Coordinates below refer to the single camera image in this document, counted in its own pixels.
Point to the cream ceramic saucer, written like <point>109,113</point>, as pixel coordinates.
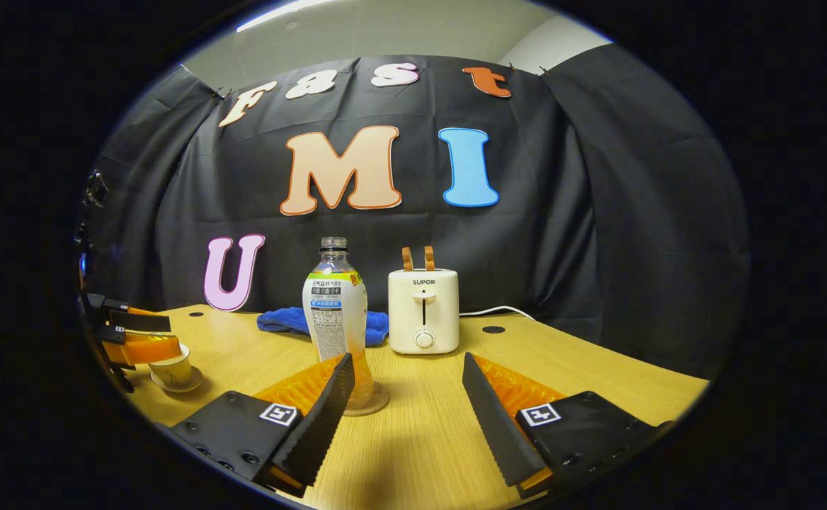
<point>190,386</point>

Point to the blue cloth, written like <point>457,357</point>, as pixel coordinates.
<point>282,320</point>

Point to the black backdrop cloth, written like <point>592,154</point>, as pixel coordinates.
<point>597,212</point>

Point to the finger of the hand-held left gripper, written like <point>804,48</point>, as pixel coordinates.
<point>141,321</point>
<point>148,349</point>

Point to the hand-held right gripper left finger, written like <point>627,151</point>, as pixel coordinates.
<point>321,425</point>

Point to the cream toaster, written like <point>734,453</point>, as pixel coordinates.
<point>424,308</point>

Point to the clear water bottle white label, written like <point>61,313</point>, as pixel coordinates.
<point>334,312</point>

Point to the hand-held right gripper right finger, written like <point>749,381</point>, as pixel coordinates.
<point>498,432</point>

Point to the round cork coaster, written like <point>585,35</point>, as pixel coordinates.
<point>378,400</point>

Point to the toast slice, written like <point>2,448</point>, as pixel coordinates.
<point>429,258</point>
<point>407,259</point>

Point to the cream ceramic teacup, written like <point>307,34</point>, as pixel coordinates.
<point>171,372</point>

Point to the black stand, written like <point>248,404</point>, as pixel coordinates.
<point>91,195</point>

